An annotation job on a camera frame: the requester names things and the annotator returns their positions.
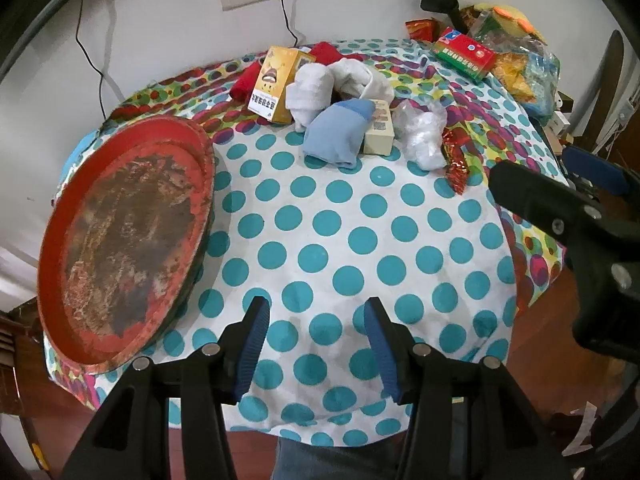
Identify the clear plastic bag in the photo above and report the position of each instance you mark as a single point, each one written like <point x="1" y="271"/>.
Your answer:
<point x="420" y="135"/>

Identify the person's jeans leg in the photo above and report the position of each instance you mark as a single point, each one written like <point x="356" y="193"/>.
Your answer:
<point x="325" y="460"/>

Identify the small beige box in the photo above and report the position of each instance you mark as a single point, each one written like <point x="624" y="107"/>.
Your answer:
<point x="379" y="132"/>

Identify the red sock with gold embroidery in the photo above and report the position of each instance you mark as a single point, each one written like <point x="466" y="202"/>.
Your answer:
<point x="245" y="82"/>

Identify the yellow cardboard box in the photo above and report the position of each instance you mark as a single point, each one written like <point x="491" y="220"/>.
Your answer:
<point x="272" y="85"/>

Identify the small red packet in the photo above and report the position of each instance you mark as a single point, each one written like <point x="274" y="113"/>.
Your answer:
<point x="422" y="29"/>

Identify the light blue sock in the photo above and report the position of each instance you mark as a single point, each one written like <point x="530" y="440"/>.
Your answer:
<point x="332" y="135"/>

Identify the brown slatted wooden furniture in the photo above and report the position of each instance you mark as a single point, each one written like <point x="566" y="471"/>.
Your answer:
<point x="9" y="350"/>

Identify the white charger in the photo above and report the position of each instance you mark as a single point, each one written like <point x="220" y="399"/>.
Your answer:
<point x="560" y="122"/>

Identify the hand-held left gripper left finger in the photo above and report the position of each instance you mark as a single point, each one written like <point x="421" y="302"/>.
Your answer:
<point x="252" y="345"/>

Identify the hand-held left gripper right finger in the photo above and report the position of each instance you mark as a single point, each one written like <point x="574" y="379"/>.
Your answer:
<point x="382" y="350"/>

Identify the dark wooden chair back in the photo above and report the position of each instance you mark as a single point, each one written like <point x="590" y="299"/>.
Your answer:
<point x="602" y="85"/>

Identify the red round worn tray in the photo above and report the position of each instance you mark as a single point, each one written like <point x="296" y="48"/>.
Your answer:
<point x="125" y="240"/>

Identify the plain red sock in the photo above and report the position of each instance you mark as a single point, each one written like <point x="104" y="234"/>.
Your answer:
<point x="325" y="52"/>

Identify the light blue cloth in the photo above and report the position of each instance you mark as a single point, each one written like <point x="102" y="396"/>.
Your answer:
<point x="67" y="160"/>

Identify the dark wooden side table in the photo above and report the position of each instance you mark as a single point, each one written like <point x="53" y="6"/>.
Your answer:
<point x="30" y="400"/>

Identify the white sock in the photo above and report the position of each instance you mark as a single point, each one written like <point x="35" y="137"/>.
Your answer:
<point x="360" y="77"/>
<point x="307" y="92"/>

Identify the red foil snack wrapper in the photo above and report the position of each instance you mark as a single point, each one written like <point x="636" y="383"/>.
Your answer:
<point x="456" y="160"/>

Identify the polka dot tablecloth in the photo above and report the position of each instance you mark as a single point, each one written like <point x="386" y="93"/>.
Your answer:
<point x="350" y="240"/>

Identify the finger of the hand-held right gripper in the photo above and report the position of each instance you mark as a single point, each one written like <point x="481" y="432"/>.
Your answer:
<point x="605" y="175"/>
<point x="530" y="195"/>

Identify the red and green box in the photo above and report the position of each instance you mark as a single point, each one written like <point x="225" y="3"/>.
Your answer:
<point x="462" y="52"/>

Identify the clear bag of snacks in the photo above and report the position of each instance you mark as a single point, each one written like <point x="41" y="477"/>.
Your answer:
<point x="525" y="65"/>

